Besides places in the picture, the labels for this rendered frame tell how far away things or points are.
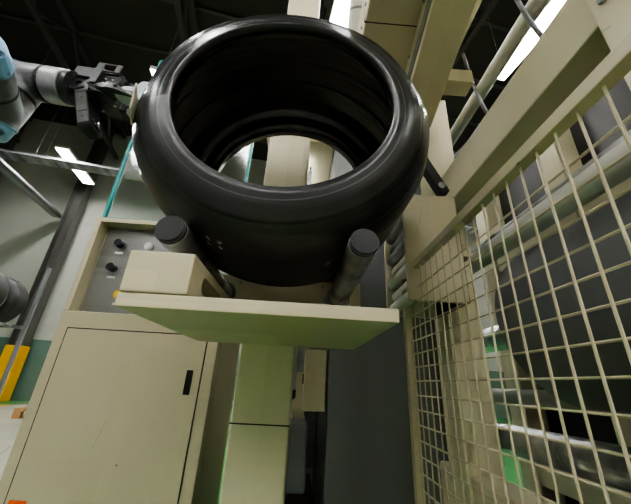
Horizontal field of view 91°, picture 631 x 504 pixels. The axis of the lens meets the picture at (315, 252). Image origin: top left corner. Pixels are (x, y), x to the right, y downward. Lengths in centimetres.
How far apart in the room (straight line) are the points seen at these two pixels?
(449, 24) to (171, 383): 127
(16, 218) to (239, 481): 1175
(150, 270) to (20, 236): 1149
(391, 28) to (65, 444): 153
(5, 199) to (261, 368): 1217
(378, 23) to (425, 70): 20
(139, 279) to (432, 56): 85
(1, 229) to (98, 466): 1124
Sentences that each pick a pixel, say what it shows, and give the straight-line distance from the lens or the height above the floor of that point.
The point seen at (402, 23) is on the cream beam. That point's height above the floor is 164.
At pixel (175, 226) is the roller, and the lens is 48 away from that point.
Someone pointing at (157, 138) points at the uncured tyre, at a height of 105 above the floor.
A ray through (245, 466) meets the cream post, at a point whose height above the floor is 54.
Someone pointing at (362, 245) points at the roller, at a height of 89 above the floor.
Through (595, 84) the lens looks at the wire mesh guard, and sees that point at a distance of 43.
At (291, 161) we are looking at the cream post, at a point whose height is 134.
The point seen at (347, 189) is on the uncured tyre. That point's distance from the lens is 48.
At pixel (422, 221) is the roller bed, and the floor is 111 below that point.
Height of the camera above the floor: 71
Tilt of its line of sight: 23 degrees up
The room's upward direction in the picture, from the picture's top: 3 degrees clockwise
